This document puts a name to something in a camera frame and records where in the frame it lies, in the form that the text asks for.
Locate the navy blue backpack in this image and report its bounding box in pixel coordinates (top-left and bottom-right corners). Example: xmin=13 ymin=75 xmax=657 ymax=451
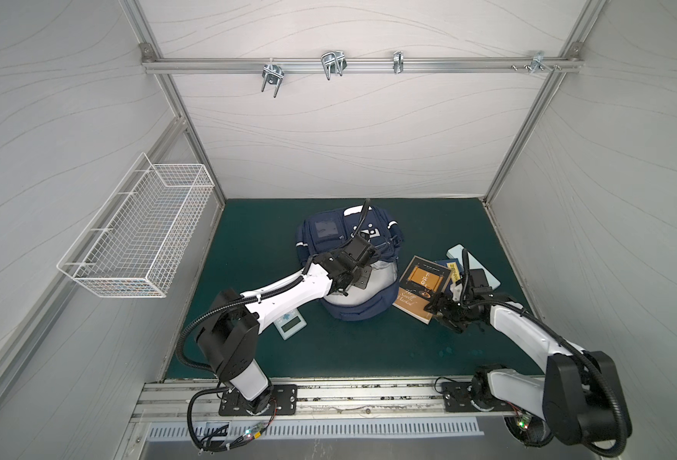
xmin=296 ymin=206 xmax=405 ymax=322

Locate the blue book yellow label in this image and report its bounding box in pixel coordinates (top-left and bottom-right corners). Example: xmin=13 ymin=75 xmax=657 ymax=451
xmin=436 ymin=258 xmax=463 ymax=285

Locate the brown kraft book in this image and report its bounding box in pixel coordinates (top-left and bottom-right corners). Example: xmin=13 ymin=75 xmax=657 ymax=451
xmin=393 ymin=287 xmax=433 ymax=324

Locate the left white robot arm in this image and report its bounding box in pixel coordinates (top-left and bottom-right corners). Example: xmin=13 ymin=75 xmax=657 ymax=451
xmin=175 ymin=236 xmax=380 ymax=404

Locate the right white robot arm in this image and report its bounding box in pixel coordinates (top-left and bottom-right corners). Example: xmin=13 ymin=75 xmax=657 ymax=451
xmin=421 ymin=269 xmax=633 ymax=458

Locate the light green pencil case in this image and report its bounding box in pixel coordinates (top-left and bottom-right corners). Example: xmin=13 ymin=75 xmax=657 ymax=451
xmin=447 ymin=245 xmax=501 ymax=291

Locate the light green calculator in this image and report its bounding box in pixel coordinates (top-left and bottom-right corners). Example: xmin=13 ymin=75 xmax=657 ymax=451
xmin=274 ymin=309 xmax=307 ymax=340

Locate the metal double hook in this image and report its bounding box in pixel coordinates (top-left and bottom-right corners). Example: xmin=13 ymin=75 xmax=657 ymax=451
xmin=320 ymin=50 xmax=347 ymax=81

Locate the small metal hook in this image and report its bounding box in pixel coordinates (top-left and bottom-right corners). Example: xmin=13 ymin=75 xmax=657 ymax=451
xmin=393 ymin=51 xmax=405 ymax=75

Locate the aluminium cross bar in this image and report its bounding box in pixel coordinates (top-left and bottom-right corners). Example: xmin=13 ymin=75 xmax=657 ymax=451
xmin=142 ymin=55 xmax=585 ymax=75

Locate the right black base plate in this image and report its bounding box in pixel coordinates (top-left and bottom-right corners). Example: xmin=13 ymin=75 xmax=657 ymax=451
xmin=440 ymin=381 xmax=490 ymax=413

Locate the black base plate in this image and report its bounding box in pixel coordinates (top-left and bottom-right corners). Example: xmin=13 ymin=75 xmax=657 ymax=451
xmin=440 ymin=381 xmax=490 ymax=413
xmin=219 ymin=384 xmax=298 ymax=417

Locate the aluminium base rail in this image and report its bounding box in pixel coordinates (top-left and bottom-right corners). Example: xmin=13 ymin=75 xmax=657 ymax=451
xmin=130 ymin=376 xmax=603 ymax=424

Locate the right black cable coil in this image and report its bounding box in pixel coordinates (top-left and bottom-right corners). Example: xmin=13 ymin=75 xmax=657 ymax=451
xmin=503 ymin=413 xmax=555 ymax=449

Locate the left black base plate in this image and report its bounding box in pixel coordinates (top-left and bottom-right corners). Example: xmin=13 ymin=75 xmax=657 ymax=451
xmin=219 ymin=384 xmax=298 ymax=417

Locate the white slotted cable duct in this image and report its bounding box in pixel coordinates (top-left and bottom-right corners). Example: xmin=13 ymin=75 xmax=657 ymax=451
xmin=146 ymin=417 xmax=485 ymax=442

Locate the white wire basket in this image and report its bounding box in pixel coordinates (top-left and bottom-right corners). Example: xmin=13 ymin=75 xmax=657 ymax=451
xmin=57 ymin=153 xmax=214 ymax=299

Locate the left black cable bundle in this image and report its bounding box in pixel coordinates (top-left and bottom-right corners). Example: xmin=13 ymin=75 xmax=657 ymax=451
xmin=185 ymin=386 xmax=279 ymax=453

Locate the metal bracket with screws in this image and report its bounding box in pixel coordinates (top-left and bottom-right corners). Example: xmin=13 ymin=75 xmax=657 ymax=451
xmin=510 ymin=51 xmax=562 ymax=75

